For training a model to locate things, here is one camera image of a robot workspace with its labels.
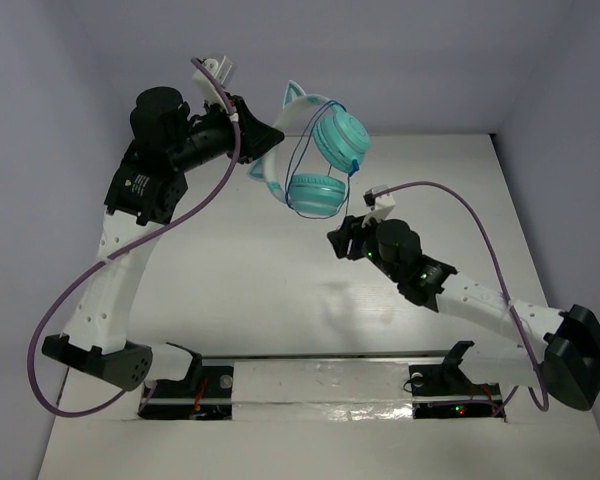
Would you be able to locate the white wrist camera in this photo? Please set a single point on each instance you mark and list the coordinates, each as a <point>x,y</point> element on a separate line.
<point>212,75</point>
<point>380,202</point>

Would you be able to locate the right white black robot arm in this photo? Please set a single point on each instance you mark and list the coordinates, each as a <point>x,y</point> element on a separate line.
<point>554,348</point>

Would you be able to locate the aluminium rail with foam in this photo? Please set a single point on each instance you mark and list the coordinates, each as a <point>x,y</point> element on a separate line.
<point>319,387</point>

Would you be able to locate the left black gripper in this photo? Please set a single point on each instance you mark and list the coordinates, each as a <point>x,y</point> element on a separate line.
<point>241,132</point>

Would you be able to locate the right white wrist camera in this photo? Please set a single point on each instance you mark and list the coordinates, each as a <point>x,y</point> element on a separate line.
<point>380,202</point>

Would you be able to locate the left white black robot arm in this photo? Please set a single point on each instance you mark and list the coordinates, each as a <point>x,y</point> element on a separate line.
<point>168,141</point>

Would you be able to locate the teal cat ear headphones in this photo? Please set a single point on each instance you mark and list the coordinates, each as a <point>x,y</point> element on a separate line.
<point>313,179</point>

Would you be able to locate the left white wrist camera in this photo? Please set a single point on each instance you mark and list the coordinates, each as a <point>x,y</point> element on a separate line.
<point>212,75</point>

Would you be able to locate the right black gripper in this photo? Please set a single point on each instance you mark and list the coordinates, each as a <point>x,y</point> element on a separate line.
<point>351,229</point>

